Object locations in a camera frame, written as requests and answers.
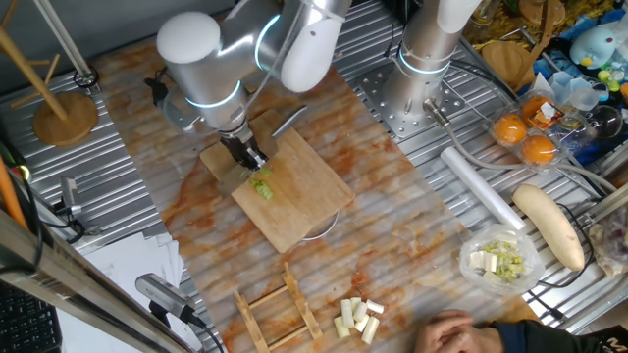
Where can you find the aluminium profile rail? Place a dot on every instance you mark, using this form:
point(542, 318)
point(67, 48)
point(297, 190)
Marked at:
point(606, 203)

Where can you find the clear plastic bag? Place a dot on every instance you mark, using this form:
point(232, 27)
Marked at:
point(535, 274)

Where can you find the white metal pole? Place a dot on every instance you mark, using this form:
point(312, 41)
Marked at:
point(64, 39)

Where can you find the glass jar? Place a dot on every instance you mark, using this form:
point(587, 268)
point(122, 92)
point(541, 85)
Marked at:
point(483, 11)

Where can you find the white plastic wrap roll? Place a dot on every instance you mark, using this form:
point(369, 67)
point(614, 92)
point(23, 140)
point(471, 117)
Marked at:
point(481, 186)

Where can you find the person's left hand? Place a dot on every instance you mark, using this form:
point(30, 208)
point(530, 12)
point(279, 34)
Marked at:
point(434, 337)

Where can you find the clear plastic measuring cup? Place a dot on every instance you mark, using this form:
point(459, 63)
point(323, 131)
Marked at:
point(579, 93)

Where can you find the wrist camera with grey bracket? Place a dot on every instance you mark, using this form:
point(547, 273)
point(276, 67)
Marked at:
point(169, 110)

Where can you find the clear plastic clamshell box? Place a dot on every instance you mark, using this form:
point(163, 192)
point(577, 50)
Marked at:
point(564, 147)

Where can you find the white daikon radish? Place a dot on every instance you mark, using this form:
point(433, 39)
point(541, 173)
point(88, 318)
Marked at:
point(549, 225)

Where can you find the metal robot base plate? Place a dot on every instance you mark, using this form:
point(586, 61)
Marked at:
point(373, 93)

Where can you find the silver depth camera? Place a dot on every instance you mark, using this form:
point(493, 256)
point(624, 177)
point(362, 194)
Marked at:
point(162, 294)

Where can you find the small grey webcam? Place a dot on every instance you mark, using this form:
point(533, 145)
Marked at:
point(69, 191)

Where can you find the orange fruit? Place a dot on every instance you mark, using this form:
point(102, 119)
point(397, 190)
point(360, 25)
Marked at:
point(510, 129)
point(538, 149)
point(532, 108)

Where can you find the wooden knife rack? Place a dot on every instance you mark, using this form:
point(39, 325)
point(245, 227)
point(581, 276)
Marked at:
point(301, 304)

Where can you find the metal frame bar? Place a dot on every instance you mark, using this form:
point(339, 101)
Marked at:
point(59, 279)

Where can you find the wooden cutting board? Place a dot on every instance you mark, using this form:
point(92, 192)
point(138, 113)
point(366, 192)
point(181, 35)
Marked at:
point(304, 201)

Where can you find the plastic bag with vegetables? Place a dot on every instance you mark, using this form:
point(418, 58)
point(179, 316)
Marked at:
point(611, 245)

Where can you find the orange marble pattern mat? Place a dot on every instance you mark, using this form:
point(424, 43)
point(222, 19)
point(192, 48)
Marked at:
point(392, 235)

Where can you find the blue plush toy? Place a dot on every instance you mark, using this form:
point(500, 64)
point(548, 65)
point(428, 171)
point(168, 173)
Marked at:
point(591, 46)

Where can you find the thin steel knife blade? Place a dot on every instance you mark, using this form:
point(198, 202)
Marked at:
point(289, 121)

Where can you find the dark glass bowl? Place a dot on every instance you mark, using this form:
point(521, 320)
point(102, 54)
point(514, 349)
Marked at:
point(606, 122)

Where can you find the round wooden board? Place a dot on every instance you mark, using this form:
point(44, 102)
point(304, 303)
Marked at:
point(505, 61)

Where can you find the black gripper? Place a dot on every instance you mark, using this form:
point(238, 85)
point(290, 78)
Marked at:
point(240, 144)

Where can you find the wooden mug tree stand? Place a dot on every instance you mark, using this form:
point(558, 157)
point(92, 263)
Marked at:
point(64, 120)

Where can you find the person's right hand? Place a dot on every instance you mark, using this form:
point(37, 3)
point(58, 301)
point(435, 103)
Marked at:
point(483, 340)

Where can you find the small wooden stand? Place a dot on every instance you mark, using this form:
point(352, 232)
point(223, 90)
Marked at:
point(539, 10)

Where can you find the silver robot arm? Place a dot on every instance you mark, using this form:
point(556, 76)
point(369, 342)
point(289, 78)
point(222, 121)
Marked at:
point(196, 73)

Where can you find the green yellow toy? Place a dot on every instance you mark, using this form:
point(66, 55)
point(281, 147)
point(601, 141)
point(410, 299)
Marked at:
point(608, 79)

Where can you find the black keyboard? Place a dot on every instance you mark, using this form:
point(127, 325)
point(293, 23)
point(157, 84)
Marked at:
point(27, 323)

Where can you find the white paper sheets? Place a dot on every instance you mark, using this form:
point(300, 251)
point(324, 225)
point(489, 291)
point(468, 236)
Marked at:
point(127, 265)

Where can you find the orange rod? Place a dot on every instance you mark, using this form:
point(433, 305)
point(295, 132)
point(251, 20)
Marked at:
point(10, 196)

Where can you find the blue sleeved right forearm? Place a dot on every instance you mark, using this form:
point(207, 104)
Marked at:
point(549, 338)

